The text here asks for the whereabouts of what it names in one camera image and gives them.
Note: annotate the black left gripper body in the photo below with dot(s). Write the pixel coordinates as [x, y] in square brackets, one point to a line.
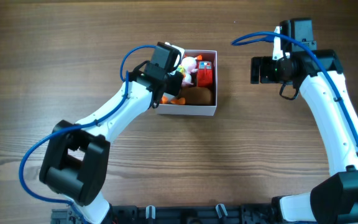
[173, 84]

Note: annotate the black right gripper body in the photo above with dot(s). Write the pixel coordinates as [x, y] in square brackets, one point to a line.
[255, 70]

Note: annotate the brown plush bear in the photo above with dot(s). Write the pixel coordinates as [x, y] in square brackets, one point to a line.
[197, 96]

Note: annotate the white pink plush toy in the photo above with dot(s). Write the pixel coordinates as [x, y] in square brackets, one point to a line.
[190, 65]

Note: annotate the red toy fire truck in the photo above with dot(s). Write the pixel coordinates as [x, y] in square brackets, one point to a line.
[205, 74]

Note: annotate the yellow wooden rattle drum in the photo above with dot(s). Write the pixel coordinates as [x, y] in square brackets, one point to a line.
[181, 69]

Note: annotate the white yellow plush duck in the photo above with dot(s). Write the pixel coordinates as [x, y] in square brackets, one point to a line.
[173, 101]

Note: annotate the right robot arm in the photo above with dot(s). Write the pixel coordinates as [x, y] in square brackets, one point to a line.
[318, 77]

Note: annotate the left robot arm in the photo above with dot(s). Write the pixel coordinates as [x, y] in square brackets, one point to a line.
[76, 159]

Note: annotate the pink lined white box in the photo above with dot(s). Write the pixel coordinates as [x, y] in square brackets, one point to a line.
[208, 110]

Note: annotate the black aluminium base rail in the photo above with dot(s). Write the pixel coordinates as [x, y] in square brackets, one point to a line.
[257, 213]

